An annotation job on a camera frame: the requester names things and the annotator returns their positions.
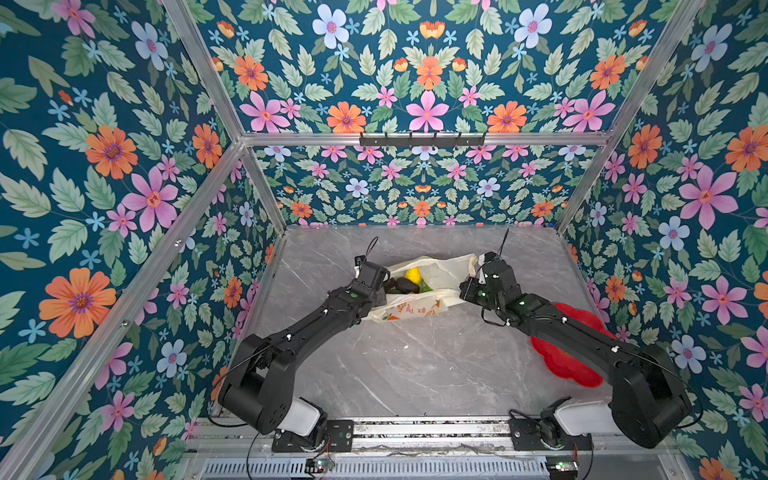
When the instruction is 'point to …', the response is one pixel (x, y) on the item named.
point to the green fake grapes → (423, 287)
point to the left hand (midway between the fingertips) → (380, 284)
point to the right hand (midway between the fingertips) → (459, 282)
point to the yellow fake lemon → (414, 275)
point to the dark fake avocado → (402, 285)
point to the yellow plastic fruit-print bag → (451, 278)
